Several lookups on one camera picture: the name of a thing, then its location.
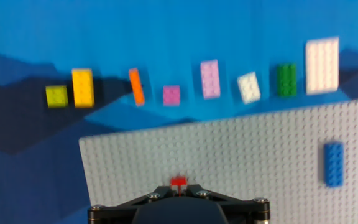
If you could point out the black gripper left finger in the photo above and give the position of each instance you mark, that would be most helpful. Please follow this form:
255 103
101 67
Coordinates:
117 213

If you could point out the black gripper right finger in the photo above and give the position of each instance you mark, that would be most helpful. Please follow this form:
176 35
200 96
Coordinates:
247 211

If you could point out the gray Lego baseplate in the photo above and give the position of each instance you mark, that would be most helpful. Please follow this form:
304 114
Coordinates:
244 155

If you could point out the red Lego brick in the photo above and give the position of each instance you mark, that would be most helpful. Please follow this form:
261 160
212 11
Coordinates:
178 181

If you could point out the blue Lego brick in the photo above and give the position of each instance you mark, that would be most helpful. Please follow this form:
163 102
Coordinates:
334 165

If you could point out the large white Lego plate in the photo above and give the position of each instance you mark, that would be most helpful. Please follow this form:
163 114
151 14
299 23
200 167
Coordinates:
322 65

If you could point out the small white Lego brick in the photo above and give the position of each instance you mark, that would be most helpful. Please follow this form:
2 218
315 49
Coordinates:
249 87

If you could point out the orange Lego brick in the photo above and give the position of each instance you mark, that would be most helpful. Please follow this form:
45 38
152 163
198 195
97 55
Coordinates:
136 87

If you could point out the small magenta Lego brick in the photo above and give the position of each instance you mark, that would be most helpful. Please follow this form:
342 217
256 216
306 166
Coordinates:
171 96

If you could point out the yellow Lego brick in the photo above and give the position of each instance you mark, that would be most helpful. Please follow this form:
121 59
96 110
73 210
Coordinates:
83 88

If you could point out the lime green Lego brick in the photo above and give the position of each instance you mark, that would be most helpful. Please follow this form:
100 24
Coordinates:
56 96

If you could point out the light pink Lego brick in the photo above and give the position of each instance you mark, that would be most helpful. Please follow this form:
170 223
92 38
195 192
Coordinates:
210 79

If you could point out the blue landscape print cloth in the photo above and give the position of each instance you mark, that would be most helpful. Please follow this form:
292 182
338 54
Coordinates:
26 155

